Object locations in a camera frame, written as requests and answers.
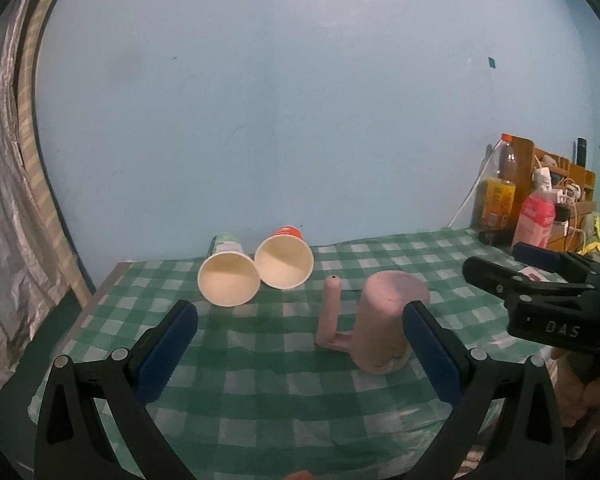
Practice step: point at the striped wooden frame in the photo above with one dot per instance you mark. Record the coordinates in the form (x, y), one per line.
(35, 150)

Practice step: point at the black stick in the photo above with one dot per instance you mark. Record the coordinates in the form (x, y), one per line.
(580, 152)

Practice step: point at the green print paper cup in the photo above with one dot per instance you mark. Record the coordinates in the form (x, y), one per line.
(228, 280)

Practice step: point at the white charger plug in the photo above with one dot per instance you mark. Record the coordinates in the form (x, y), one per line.
(570, 192)

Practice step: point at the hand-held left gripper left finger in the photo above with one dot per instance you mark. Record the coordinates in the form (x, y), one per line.
(166, 355)

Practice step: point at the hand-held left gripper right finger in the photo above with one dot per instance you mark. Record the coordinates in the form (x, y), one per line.
(432, 355)

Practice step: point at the silver foil curtain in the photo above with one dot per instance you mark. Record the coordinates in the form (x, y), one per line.
(10, 240)

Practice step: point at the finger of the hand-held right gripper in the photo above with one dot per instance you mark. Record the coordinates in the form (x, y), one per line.
(490, 277)
(540, 256)

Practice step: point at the orange cap drink bottle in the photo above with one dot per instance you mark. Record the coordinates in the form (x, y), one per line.
(495, 200)

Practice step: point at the red print paper cup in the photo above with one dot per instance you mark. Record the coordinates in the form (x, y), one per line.
(283, 262)

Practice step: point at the green checkered tablecloth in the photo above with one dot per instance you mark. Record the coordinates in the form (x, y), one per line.
(260, 390)

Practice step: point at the yellow green cloth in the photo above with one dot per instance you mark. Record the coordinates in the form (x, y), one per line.
(599, 237)

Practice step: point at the pink wipes packet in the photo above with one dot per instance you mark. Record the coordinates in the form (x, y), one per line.
(532, 220)

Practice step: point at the wooden desk organizer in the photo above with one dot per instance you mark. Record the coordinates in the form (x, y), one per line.
(525, 152)

